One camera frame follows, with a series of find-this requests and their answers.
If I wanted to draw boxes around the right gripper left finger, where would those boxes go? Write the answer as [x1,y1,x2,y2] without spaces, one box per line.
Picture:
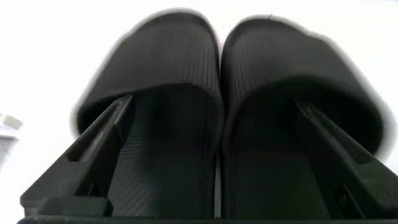
[19,94,134,217]

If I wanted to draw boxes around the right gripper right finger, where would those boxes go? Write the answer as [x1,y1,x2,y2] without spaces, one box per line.
[292,98,398,220]

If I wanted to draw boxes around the black ribbed slipper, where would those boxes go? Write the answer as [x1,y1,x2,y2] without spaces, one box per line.
[73,10,223,219]
[219,17,385,220]

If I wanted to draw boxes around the white furniture piece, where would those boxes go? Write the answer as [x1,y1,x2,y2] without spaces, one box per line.
[0,113,24,166]

